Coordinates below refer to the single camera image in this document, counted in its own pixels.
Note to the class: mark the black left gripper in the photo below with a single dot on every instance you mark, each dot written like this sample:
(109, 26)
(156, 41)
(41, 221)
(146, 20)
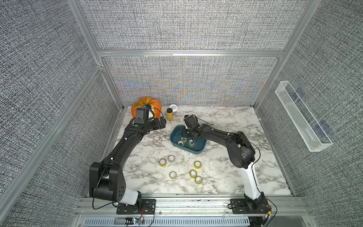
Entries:
(157, 126)

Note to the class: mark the teal storage box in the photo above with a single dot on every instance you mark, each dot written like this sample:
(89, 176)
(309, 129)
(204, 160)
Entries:
(176, 136)

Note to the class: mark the grey clear tape roll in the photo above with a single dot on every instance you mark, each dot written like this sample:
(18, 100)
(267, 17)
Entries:
(171, 158)

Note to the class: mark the yellow tape roll bottom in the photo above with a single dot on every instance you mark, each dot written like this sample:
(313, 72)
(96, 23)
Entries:
(198, 180)

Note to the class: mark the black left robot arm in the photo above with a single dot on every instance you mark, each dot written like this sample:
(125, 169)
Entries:
(106, 178)

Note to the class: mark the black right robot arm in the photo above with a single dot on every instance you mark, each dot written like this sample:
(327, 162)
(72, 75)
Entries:
(240, 151)

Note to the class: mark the yellow jar black lid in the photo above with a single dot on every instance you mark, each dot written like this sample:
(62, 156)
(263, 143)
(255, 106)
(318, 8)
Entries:
(170, 114)

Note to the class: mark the white lidded jar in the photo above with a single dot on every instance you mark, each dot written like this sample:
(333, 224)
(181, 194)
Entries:
(174, 108)

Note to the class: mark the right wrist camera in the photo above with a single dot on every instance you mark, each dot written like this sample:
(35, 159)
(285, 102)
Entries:
(191, 121)

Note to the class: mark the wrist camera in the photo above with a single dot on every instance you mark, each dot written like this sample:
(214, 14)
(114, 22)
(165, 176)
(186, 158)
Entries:
(144, 114)
(191, 121)

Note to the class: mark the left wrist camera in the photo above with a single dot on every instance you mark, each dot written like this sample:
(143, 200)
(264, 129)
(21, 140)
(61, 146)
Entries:
(144, 114)

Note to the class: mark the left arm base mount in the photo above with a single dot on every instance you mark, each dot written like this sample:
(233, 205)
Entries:
(145, 206)

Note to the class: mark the aluminium frame rails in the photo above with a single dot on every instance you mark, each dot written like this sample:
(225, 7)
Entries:
(69, 67)

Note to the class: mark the clear acrylic wall shelf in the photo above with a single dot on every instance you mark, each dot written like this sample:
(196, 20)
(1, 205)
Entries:
(310, 130)

